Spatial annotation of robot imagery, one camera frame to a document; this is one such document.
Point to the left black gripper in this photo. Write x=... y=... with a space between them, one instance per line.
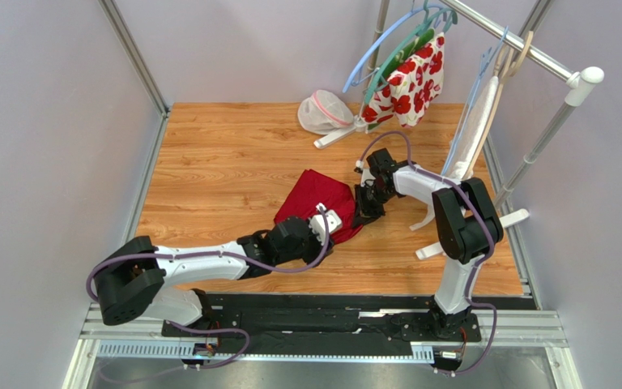
x=319 y=250

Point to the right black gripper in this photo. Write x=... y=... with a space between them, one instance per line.
x=370 y=200

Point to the dark red cloth napkin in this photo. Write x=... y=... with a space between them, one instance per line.
x=313 y=188

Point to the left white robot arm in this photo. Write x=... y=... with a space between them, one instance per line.
x=140 y=279

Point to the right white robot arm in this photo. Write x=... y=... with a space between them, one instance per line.
x=468 y=227

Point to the white towel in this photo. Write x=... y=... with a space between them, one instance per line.
x=468 y=141

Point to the white mesh laundry bag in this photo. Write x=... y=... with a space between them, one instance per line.
x=324 y=112

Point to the light blue hanger left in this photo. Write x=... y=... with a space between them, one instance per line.
x=416 y=14

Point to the light blue hanger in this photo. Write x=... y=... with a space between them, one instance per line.
x=493 y=62
x=416 y=14

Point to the red floral cloth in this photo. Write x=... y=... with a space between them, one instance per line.
x=408 y=91

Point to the light blue hanger right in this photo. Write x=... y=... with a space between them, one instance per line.
x=493 y=62

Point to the teal hanger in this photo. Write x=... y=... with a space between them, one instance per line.
x=405 y=49

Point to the wooden hanger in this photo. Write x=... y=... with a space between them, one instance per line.
x=515 y=64

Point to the white metal clothes rack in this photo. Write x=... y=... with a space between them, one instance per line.
x=556 y=189

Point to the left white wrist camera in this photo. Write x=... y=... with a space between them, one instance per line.
x=324 y=223

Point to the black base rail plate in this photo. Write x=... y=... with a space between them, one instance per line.
x=331 y=325

